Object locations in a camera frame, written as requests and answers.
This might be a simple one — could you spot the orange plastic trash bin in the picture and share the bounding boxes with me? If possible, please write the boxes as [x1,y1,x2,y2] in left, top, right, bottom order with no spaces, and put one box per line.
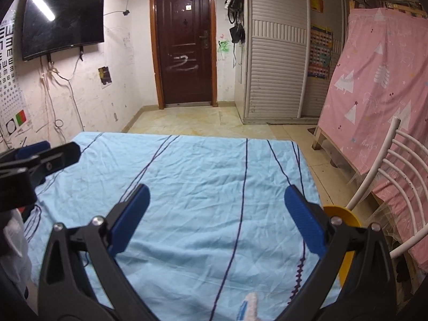
[322,204,363,288]

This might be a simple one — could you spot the left gloved hand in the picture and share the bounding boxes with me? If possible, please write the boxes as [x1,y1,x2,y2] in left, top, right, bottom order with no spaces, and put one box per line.
[1,209,31,296]

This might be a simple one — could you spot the right gloved hand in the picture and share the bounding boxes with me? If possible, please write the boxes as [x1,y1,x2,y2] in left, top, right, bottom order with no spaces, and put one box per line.
[236,292,261,321]

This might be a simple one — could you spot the eye test chart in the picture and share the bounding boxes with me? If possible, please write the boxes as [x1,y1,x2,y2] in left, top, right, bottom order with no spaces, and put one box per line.
[1,17,30,141]

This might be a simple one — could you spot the white metal chair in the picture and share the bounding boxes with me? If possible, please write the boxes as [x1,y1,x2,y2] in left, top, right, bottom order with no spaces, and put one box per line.
[346,117,427,259]

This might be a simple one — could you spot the light blue striped tablecloth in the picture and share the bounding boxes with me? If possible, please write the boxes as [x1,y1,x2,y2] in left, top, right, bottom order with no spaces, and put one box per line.
[26,133,320,320]

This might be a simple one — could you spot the dark brown wooden door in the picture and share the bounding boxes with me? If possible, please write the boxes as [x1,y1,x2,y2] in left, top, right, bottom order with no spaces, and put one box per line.
[150,0,218,109]

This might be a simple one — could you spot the pink tree-print bed curtain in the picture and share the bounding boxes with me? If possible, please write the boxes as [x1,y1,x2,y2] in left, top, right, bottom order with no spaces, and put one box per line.
[317,7,428,273]

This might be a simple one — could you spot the black hanging bags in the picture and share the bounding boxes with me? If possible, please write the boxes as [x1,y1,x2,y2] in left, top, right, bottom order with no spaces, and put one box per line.
[227,0,246,44]

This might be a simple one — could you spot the white slatted wardrobe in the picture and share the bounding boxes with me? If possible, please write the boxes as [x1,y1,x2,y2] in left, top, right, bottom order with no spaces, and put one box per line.
[235,0,348,124]

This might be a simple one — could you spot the white wall cables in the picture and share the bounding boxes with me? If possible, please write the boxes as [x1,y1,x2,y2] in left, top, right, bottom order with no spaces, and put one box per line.
[40,53,88,138]

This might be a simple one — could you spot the wall-mounted black television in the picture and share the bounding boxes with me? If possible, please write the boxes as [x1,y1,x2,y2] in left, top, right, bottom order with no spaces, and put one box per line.
[21,0,105,61]

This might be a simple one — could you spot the colourful wall chart poster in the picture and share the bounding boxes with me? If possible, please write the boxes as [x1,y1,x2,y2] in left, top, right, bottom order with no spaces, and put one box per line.
[308,25,333,80]

